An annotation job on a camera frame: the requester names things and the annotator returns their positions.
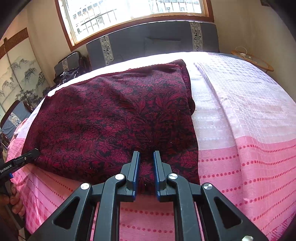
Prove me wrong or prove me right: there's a grey sofa with patterned stripes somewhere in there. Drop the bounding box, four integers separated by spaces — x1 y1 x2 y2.
86 20 220 71

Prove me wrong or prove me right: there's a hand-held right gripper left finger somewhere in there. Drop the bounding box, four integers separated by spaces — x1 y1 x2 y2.
33 151 141 241

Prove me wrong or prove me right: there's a person's left hand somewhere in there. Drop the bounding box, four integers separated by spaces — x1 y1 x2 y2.
0 182 26 219

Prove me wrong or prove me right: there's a pile of dark clothes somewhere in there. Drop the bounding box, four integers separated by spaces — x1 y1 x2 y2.
54 68 81 87

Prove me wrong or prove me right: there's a maroon patterned sweater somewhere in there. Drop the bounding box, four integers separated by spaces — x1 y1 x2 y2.
21 59 200 195

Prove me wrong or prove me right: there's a wooden armchair with grey cushion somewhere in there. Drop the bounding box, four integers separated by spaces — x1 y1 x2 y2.
0 100 35 144
54 51 89 82

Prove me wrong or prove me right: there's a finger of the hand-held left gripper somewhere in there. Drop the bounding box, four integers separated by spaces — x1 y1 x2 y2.
13 148 41 167

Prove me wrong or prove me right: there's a white cable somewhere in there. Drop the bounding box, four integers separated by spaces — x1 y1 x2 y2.
235 47 252 58

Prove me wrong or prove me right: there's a pink checked blanket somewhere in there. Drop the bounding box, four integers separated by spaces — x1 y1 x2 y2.
5 51 296 241

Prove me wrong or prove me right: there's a wooden framed barred window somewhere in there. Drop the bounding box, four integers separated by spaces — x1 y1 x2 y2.
54 0 214 52

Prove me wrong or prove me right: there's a round wooden side table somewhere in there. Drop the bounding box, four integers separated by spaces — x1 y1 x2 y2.
231 47 274 72

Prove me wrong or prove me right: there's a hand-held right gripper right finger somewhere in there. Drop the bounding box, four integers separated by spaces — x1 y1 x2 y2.
153 151 270 241

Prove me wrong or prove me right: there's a painted folding screen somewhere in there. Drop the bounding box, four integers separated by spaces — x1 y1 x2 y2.
0 27 51 114

